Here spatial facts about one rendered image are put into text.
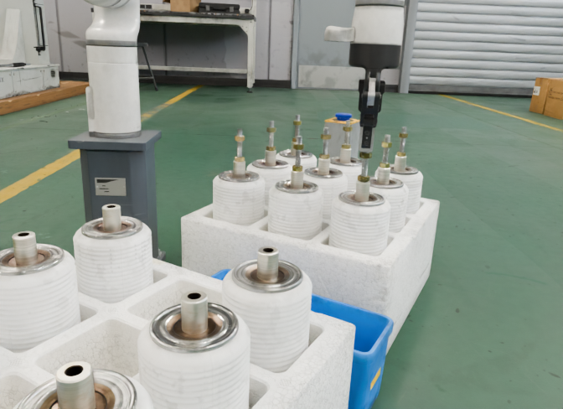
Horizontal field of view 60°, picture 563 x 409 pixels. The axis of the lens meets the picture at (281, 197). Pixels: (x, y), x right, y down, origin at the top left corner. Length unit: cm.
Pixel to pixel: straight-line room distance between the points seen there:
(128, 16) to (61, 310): 62
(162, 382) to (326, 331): 22
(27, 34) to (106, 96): 342
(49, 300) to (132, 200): 46
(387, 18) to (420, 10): 535
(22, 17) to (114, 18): 338
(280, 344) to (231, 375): 10
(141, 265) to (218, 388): 27
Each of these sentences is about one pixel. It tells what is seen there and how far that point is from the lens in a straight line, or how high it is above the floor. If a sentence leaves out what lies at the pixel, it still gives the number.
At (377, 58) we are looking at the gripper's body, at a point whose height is 47.
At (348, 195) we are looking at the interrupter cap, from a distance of 81.
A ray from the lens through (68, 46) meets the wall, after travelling 636.
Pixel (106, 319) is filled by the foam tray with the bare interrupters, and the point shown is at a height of 18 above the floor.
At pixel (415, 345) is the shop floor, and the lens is 91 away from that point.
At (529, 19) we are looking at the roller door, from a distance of 653.
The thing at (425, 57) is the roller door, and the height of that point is 41.
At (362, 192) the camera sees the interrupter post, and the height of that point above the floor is 27.
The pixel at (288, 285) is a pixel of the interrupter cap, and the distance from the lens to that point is 50.
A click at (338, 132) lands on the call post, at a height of 29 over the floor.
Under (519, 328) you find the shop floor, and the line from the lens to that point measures 104.
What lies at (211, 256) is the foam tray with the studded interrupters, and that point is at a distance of 89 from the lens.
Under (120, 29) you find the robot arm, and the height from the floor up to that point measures 50.
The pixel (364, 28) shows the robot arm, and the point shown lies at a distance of 74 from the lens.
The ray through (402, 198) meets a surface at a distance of 89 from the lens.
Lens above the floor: 49
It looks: 17 degrees down
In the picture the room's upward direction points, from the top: 2 degrees clockwise
